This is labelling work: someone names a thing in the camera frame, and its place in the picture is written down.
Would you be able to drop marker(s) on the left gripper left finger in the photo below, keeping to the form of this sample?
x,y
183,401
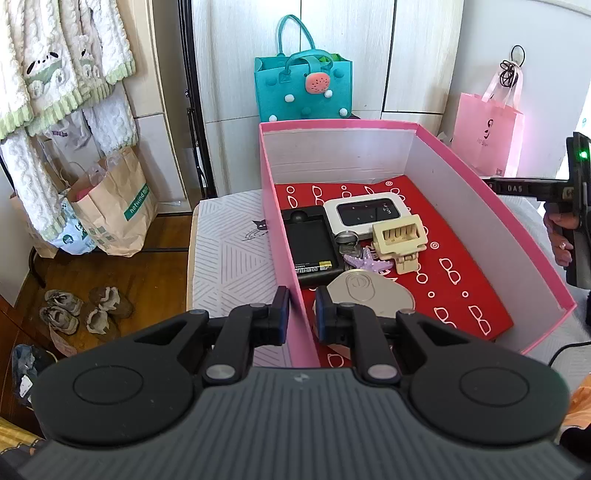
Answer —
x,y
219,351

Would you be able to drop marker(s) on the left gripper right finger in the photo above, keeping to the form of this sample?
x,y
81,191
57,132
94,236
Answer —
x,y
380,347

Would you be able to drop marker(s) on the beige round compact device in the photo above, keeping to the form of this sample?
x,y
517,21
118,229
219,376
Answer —
x,y
381,294

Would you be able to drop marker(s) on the cream hair claw clip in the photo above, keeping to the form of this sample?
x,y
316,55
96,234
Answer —
x,y
401,240

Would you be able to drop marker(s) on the pink storage box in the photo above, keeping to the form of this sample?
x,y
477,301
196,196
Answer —
x,y
367,151

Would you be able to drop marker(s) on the person right hand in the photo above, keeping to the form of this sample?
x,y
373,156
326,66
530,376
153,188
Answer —
x,y
556,224

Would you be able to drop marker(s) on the purple starfish hair clip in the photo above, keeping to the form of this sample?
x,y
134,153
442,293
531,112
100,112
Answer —
x,y
367,262

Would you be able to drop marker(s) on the black battery charger case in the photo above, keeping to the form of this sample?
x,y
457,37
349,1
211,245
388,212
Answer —
x,y
315,254

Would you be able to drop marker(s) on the pink paper gift bag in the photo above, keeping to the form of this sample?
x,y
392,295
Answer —
x,y
489,128

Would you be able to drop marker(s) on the white pocket wifi router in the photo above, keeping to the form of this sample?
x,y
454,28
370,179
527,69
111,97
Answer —
x,y
358,214

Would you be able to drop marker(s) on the red patterned cloth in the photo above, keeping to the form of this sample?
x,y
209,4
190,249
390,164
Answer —
x,y
449,286

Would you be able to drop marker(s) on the beige slipper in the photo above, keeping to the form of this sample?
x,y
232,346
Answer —
x,y
107,305

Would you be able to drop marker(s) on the grey sneaker right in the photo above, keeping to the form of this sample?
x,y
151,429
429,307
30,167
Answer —
x,y
59,319

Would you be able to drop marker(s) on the grey sneaker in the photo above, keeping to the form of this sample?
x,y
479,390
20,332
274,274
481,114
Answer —
x,y
65,300
59,319

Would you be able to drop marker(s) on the brown paper bag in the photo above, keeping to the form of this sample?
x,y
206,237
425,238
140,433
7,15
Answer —
x,y
114,203

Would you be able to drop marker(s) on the grey sneaker left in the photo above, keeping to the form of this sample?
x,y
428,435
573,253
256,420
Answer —
x,y
65,300

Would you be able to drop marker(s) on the black coat rack pole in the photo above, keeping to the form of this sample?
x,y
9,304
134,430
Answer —
x,y
202,158

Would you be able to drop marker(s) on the teal felt tote bag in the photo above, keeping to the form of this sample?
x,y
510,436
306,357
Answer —
x,y
309,84

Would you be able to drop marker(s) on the white green hanging pajamas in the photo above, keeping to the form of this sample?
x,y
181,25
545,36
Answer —
x,y
60,61

